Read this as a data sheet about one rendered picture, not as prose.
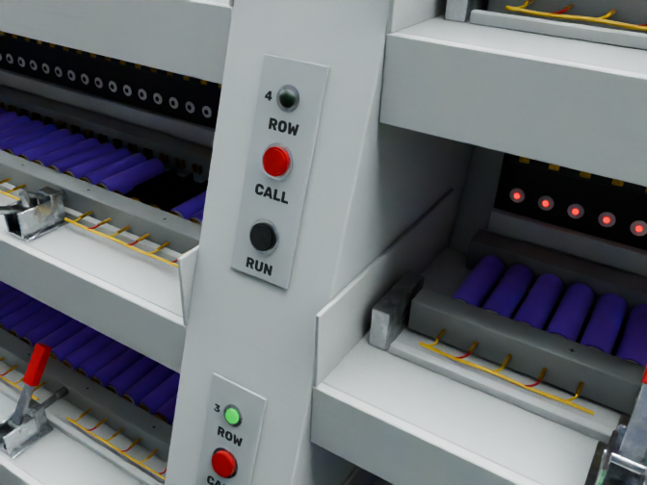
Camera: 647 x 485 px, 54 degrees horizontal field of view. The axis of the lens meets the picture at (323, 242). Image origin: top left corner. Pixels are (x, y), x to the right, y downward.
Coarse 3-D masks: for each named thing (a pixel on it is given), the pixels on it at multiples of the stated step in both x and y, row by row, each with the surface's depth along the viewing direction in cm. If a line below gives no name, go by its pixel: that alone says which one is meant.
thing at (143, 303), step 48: (48, 96) 69; (96, 96) 65; (0, 240) 48; (48, 240) 48; (96, 240) 48; (48, 288) 47; (96, 288) 44; (144, 288) 43; (192, 288) 39; (144, 336) 43
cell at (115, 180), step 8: (152, 160) 57; (128, 168) 55; (136, 168) 55; (144, 168) 56; (152, 168) 56; (160, 168) 57; (112, 176) 54; (120, 176) 54; (128, 176) 54; (136, 176) 55; (144, 176) 55; (152, 176) 56; (104, 184) 53; (112, 184) 53; (120, 184) 53; (128, 184) 54; (136, 184) 55
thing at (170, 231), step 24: (0, 168) 55; (24, 168) 53; (48, 168) 53; (0, 192) 53; (72, 192) 50; (96, 192) 50; (96, 216) 50; (120, 216) 48; (144, 216) 47; (168, 216) 47; (168, 240) 46; (192, 240) 45; (168, 264) 44
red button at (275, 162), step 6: (270, 150) 34; (276, 150) 34; (282, 150) 34; (264, 156) 34; (270, 156) 34; (276, 156) 34; (282, 156) 34; (264, 162) 34; (270, 162) 34; (276, 162) 34; (282, 162) 34; (288, 162) 34; (264, 168) 34; (270, 168) 34; (276, 168) 34; (282, 168) 34; (270, 174) 34; (276, 174) 34; (282, 174) 34
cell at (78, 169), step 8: (112, 152) 58; (120, 152) 58; (128, 152) 59; (96, 160) 56; (104, 160) 57; (112, 160) 57; (72, 168) 55; (80, 168) 55; (88, 168) 55; (96, 168) 56; (72, 176) 55; (80, 176) 55
